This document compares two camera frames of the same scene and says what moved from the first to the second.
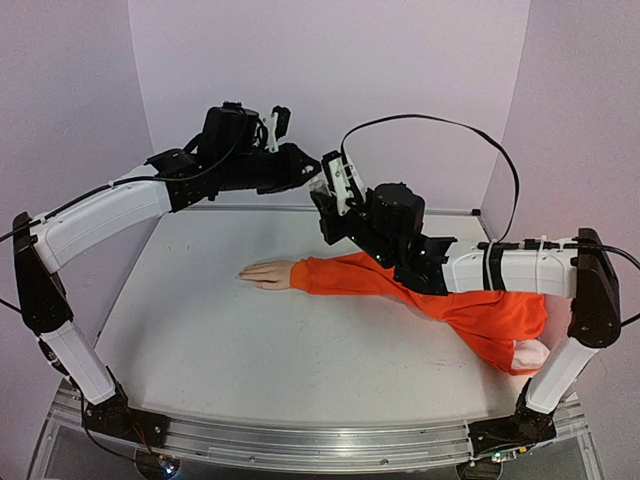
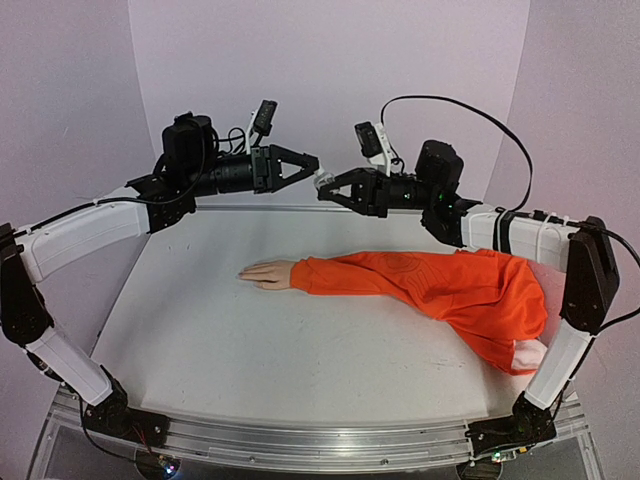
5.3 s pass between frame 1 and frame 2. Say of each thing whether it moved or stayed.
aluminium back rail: stayed
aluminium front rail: stayed
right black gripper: moved
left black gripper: stayed
